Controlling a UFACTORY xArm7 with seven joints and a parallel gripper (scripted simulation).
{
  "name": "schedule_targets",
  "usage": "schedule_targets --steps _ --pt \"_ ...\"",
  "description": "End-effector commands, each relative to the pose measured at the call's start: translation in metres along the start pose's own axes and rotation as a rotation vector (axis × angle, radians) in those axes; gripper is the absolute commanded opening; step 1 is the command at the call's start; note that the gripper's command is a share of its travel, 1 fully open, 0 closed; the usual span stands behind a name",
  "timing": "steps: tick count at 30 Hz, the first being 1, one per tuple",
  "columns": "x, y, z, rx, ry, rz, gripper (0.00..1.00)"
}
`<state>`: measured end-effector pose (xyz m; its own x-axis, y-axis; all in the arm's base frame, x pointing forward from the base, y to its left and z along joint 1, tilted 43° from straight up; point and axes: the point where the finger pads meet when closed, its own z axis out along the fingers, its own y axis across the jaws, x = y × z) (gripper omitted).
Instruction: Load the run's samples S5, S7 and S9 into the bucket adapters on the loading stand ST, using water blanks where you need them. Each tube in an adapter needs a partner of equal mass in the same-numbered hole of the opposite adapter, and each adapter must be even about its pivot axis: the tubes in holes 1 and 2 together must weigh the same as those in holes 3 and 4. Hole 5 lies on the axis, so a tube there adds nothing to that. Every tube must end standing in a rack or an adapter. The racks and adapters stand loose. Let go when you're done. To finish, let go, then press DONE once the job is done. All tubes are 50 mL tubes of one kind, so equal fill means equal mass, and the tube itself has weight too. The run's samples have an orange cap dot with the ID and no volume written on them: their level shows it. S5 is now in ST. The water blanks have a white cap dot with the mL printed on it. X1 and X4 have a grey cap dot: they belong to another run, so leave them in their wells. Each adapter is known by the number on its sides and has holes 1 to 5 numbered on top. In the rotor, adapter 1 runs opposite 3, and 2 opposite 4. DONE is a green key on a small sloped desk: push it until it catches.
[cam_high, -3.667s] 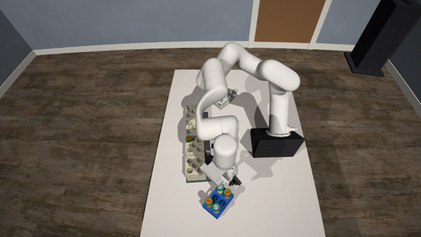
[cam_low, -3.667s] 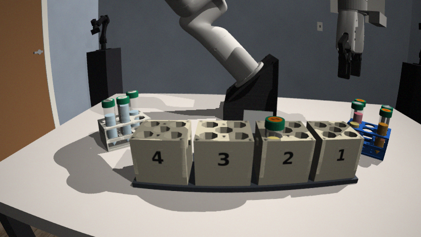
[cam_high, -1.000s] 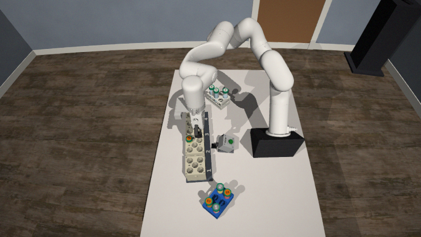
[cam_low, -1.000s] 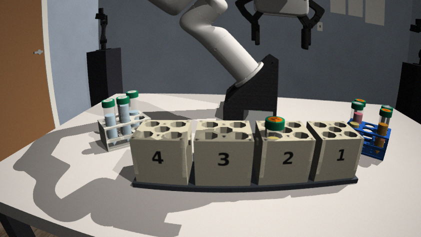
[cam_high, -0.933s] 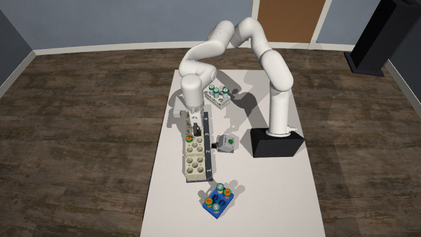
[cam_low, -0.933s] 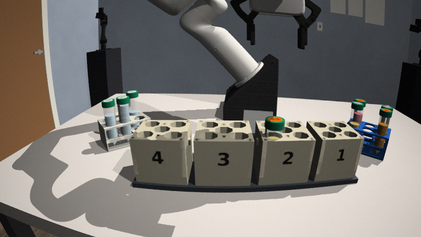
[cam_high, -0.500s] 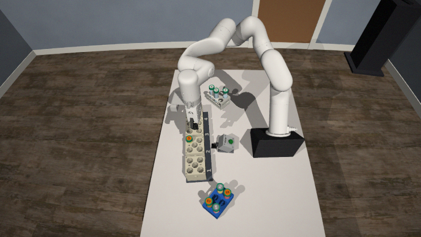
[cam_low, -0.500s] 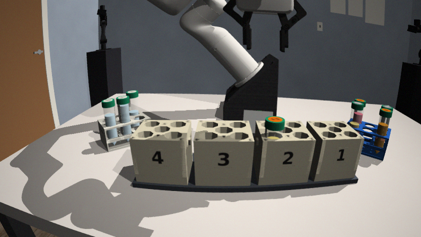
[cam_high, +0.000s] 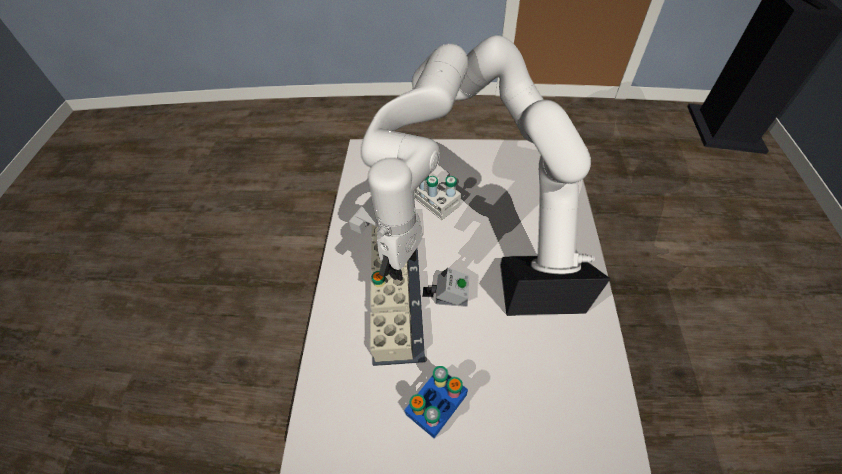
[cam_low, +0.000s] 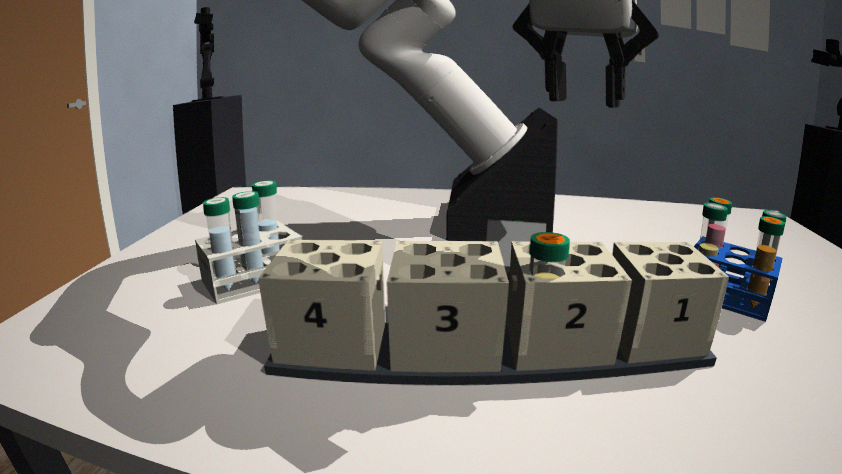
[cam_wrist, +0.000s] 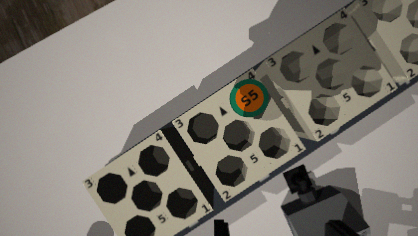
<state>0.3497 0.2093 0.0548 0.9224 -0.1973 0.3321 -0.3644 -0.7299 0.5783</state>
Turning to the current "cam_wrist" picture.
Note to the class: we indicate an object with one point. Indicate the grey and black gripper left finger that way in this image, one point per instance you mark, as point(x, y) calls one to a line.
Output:
point(221, 228)

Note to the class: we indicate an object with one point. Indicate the beige bucket adapter block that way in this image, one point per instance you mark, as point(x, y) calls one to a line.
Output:
point(255, 146)
point(311, 59)
point(146, 161)
point(385, 24)

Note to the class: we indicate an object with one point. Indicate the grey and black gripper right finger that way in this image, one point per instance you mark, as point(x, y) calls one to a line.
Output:
point(338, 228)

